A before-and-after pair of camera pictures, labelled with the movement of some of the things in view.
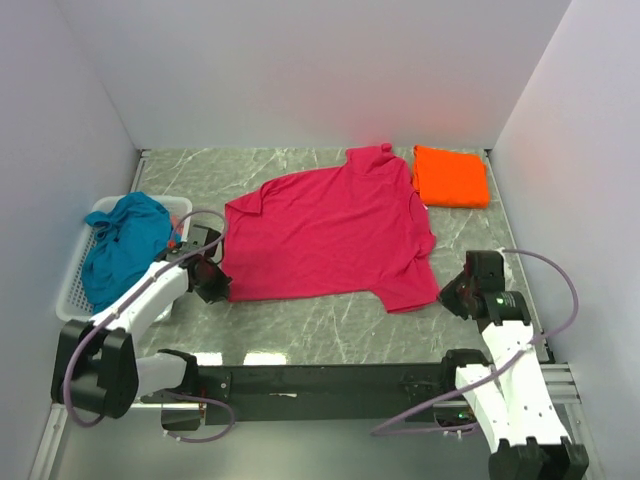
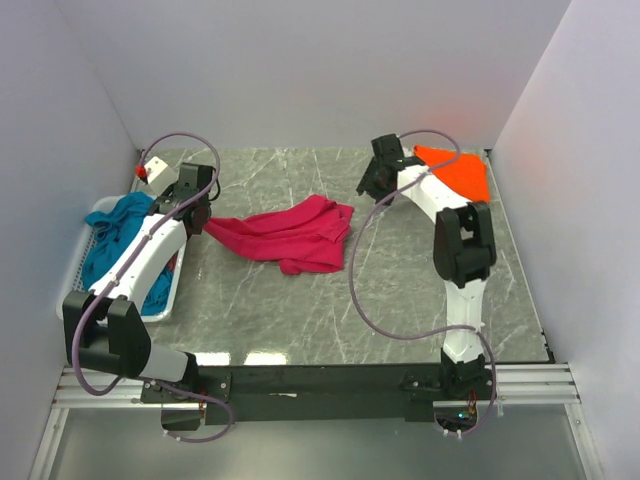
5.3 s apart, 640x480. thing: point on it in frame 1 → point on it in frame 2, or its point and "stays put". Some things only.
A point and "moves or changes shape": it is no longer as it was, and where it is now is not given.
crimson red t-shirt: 349,228 moves or changes shape
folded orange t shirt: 450,179 stays put
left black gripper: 220,290 → 169,193
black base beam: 328,393 stays put
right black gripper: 447,297 → 366,186
